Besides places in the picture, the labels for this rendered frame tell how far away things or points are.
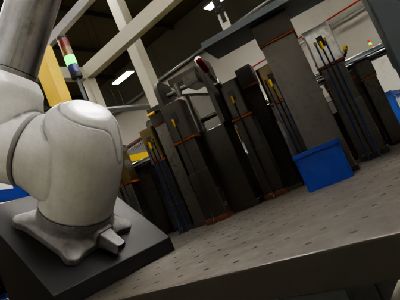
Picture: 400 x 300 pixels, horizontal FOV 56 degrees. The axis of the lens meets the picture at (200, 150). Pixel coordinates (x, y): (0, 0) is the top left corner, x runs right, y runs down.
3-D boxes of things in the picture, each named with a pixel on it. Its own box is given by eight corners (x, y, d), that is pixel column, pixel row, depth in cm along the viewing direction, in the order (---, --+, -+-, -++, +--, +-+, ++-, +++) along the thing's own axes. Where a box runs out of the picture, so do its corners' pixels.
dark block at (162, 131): (214, 218, 126) (167, 105, 131) (208, 223, 120) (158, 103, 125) (202, 223, 128) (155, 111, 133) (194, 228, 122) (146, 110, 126)
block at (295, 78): (358, 165, 100) (288, 16, 104) (360, 168, 92) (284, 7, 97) (322, 180, 103) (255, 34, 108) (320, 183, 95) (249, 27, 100)
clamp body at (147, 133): (203, 223, 131) (163, 125, 135) (191, 231, 121) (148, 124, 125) (187, 230, 133) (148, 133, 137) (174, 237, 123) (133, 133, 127)
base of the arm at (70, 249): (87, 279, 70) (90, 255, 67) (8, 223, 78) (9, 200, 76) (147, 236, 85) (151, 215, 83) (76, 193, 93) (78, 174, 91)
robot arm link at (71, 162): (98, 237, 72) (115, 133, 63) (8, 211, 73) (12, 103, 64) (125, 196, 87) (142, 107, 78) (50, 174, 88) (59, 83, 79)
